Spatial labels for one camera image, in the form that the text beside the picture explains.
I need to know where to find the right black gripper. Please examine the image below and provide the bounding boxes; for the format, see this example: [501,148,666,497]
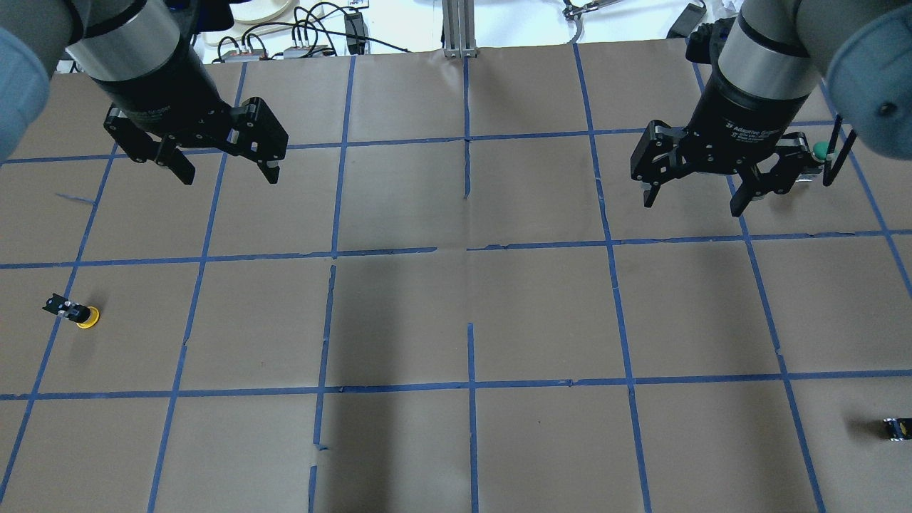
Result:
[630,69,817,217]

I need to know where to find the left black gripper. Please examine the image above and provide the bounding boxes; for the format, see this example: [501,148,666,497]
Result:
[95,43,288,185]

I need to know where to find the yellow push button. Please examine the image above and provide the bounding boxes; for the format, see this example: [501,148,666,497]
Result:
[42,294,100,329]

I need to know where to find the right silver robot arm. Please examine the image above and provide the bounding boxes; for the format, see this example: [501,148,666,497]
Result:
[630,1,911,217]

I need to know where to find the green push button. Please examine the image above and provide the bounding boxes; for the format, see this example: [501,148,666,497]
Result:
[796,142,835,187]

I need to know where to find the aluminium frame post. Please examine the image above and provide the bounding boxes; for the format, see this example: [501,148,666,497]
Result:
[442,0,478,58]

